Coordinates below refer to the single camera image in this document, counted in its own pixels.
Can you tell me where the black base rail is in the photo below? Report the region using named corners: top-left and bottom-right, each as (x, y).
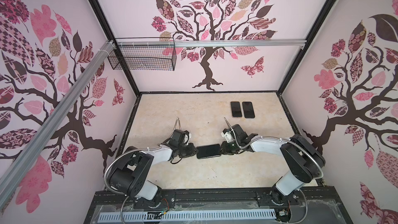
top-left (84, 186), bottom-right (353, 224)

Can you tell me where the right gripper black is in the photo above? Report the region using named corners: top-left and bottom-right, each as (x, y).
top-left (216, 140), bottom-right (240, 155)

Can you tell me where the purple phone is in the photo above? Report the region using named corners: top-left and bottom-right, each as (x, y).
top-left (231, 101), bottom-right (243, 117)

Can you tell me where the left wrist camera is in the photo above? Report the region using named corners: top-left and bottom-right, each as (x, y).
top-left (184, 131), bottom-right (192, 142)

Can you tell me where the small black phone case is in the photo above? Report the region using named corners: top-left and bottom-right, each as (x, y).
top-left (196, 144), bottom-right (222, 160)

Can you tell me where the white slotted cable duct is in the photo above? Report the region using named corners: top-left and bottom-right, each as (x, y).
top-left (97, 209), bottom-right (276, 224)

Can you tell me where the large black phone case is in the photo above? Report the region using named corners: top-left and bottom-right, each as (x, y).
top-left (242, 101), bottom-right (256, 119)

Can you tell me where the black wire basket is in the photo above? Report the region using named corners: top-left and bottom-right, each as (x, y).
top-left (108, 37), bottom-right (177, 71)

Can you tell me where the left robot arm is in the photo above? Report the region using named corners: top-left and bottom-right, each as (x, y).
top-left (104, 130), bottom-right (198, 205)

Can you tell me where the silver-edged black phone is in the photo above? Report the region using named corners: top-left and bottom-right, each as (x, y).
top-left (197, 144), bottom-right (221, 159)

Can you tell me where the back aluminium rail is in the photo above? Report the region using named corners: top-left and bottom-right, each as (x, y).
top-left (117, 38), bottom-right (307, 48)

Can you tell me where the aluminium rail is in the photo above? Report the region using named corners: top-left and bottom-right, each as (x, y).
top-left (0, 40), bottom-right (116, 207)
top-left (117, 38), bottom-right (307, 48)

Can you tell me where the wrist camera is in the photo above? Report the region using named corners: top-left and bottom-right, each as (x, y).
top-left (184, 131), bottom-right (192, 142)
top-left (221, 129), bottom-right (234, 143)

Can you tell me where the dark phone screen up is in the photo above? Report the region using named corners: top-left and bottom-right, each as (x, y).
top-left (242, 101), bottom-right (256, 118)

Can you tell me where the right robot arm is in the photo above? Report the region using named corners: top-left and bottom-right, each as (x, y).
top-left (220, 124), bottom-right (326, 205)

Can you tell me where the left aluminium rail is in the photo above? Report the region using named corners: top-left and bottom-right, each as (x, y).
top-left (0, 40), bottom-right (116, 207)

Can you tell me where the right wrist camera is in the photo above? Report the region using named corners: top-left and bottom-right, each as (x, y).
top-left (221, 129), bottom-right (234, 143)

